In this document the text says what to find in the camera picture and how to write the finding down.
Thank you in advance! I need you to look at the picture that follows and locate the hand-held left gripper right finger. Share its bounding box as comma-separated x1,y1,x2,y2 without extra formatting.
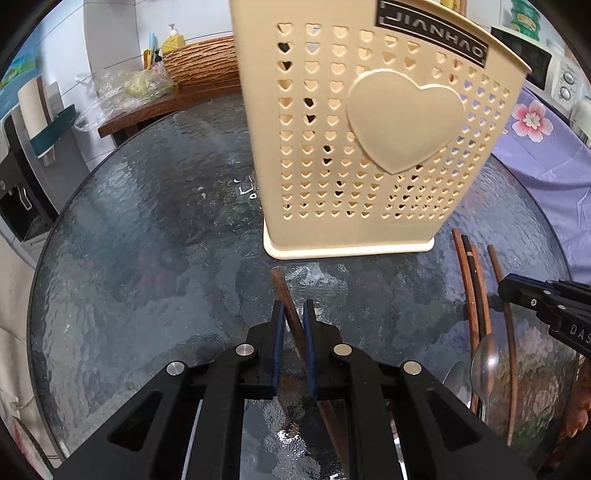
302,299,536,480

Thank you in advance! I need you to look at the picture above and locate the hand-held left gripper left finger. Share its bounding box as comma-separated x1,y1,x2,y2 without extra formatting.
54,300,287,480

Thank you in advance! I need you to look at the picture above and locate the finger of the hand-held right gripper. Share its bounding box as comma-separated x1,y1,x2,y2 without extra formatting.
498,274,561,324
547,281,591,305

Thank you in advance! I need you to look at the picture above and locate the brown wooden chopstick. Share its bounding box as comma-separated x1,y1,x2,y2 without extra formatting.
471,244,493,335
270,266,352,480
488,244,516,447
451,228,481,365

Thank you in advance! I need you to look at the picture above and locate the black chopstick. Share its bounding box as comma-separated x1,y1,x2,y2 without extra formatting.
462,234,490,342

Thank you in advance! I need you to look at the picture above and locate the metal spoon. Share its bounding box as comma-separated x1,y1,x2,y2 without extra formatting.
442,360,472,411
468,333,502,423

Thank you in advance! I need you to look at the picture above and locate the beige heart-pattern utensil holder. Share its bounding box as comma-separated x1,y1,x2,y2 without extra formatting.
228,0,533,259

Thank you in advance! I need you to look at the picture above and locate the purple floral cloth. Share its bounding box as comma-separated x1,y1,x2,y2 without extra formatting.
489,85,591,282

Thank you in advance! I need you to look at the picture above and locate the white kitchen appliance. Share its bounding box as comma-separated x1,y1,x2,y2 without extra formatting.
570,95,591,144

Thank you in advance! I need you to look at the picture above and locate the white microwave oven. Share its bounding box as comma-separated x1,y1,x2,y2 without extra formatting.
490,25,583,103

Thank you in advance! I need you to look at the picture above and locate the wooden side table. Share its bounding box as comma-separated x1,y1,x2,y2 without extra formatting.
98,76,245,138

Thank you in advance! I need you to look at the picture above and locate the green canister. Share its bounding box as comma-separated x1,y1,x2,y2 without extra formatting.
508,0,546,35

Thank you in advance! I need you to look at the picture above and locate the wicker basket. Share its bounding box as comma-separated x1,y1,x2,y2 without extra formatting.
163,36,241,86

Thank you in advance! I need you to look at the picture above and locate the clear plastic bag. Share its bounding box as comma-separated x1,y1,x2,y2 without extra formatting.
74,65,178,132

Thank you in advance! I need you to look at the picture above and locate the black water dispenser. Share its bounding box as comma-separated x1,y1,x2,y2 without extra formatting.
0,113,58,243

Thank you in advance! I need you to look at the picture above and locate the blue and yellow brush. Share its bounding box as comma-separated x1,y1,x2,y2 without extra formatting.
142,32,160,70

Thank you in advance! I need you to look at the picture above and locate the yellow soap pump bottle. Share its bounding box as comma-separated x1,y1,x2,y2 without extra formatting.
161,23,186,54

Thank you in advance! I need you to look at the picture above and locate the white paper roll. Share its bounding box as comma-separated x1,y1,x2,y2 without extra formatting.
17,76,54,158

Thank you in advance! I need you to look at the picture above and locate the teal wall holder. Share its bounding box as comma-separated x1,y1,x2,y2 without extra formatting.
30,104,77,155

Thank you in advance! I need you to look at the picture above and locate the wall poster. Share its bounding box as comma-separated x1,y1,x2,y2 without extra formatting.
0,48,38,90

